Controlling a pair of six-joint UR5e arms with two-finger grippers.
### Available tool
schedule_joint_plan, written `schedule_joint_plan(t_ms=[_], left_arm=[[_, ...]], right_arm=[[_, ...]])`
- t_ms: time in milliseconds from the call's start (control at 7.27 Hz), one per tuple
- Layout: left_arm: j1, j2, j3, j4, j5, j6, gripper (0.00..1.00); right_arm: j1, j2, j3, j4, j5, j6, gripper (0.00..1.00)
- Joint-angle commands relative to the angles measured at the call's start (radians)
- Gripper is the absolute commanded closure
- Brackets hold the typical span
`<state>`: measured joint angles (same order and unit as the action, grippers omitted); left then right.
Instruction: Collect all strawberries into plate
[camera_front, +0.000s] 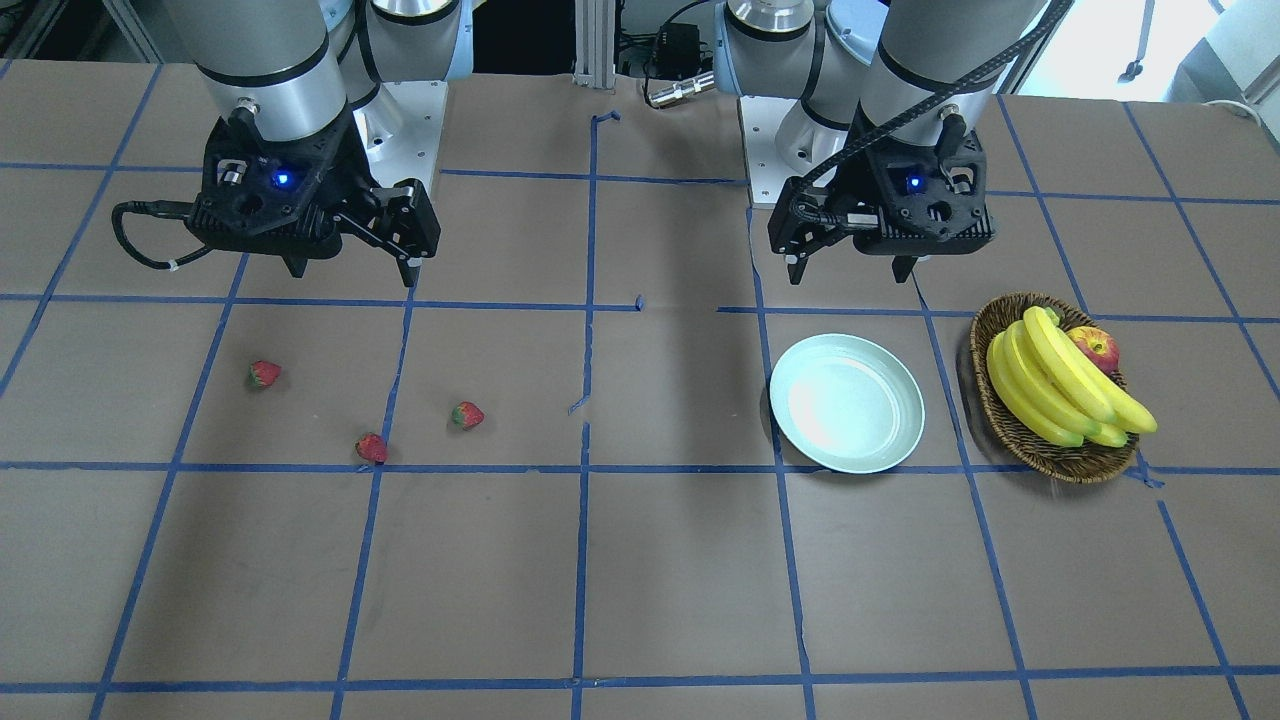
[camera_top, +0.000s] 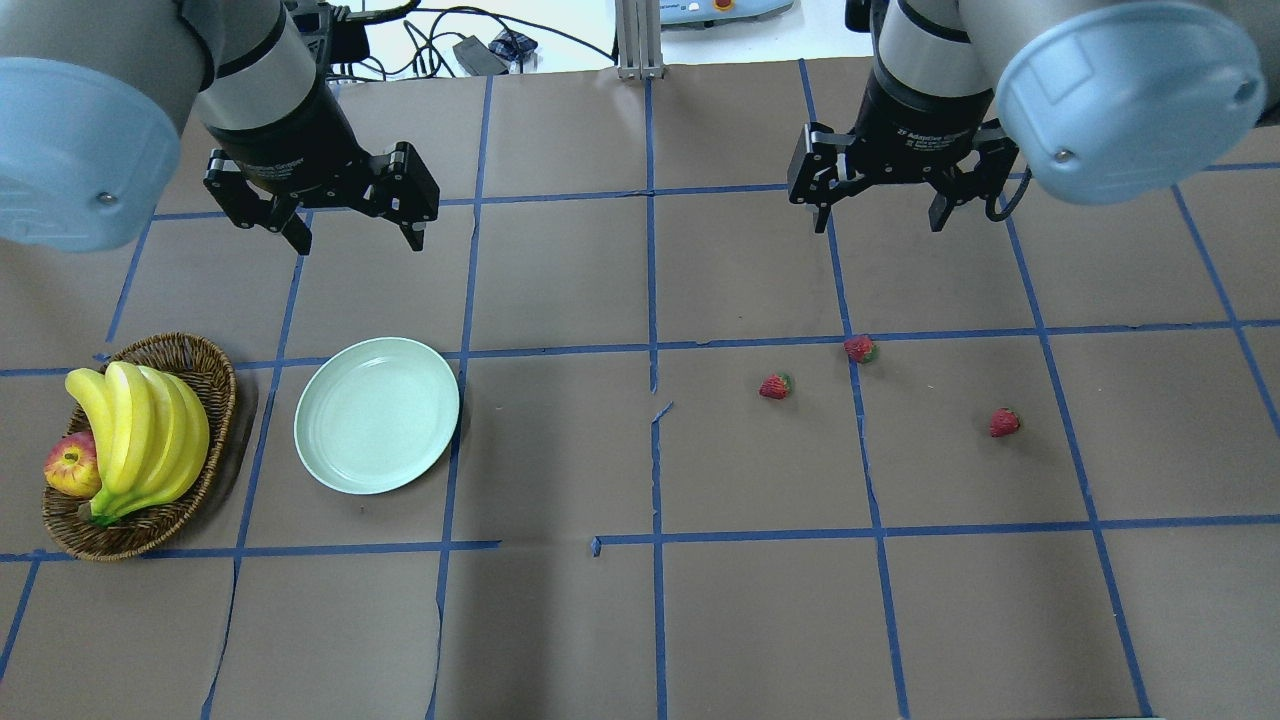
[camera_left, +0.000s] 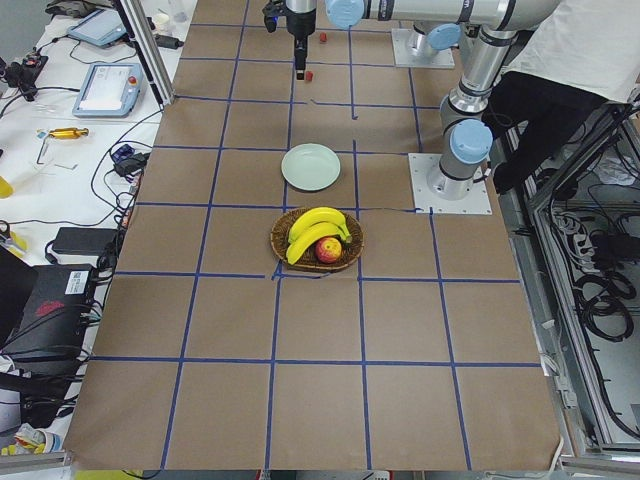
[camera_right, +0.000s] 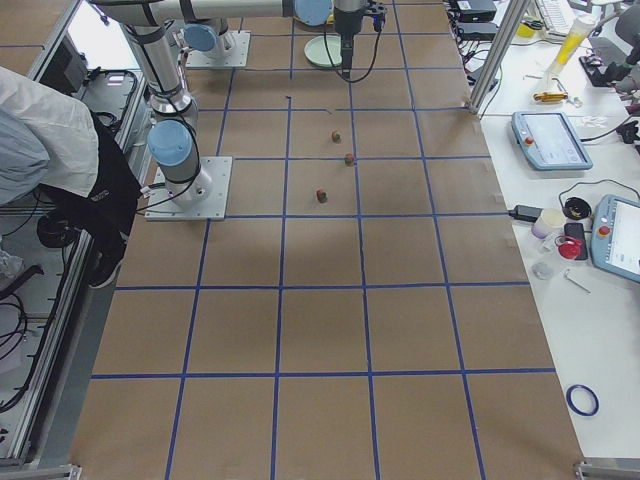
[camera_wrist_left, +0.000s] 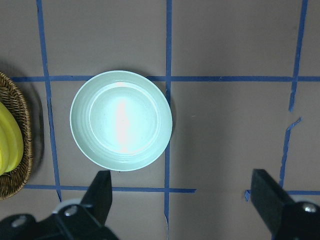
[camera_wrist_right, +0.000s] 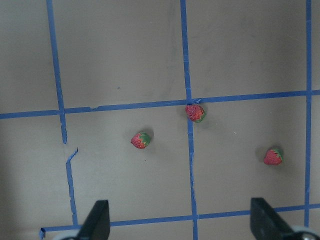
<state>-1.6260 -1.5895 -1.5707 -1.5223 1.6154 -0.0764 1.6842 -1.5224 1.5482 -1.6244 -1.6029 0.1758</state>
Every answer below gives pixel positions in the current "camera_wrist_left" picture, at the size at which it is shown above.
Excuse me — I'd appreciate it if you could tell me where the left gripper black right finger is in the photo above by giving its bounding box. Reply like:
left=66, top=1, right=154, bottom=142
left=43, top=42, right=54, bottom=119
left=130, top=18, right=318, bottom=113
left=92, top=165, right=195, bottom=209
left=250, top=169, right=295, bottom=233

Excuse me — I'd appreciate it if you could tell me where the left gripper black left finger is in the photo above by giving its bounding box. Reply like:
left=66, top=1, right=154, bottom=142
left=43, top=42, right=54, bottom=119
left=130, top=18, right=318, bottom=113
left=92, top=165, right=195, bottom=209
left=80, top=170, right=112, bottom=225

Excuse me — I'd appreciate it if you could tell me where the light green plate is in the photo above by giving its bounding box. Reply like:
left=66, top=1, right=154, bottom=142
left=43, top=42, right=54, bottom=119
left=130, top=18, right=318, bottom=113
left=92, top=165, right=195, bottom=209
left=69, top=70, right=173, bottom=172

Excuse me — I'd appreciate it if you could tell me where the brown wicker basket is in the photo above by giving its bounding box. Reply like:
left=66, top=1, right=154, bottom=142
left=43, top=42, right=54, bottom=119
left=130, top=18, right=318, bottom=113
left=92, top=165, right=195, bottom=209
left=0, top=72, right=33, bottom=200

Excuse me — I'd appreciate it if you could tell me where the yellow banana bunch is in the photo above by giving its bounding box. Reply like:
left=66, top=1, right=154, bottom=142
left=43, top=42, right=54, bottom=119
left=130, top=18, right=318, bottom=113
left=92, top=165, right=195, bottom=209
left=0, top=102, right=24, bottom=175

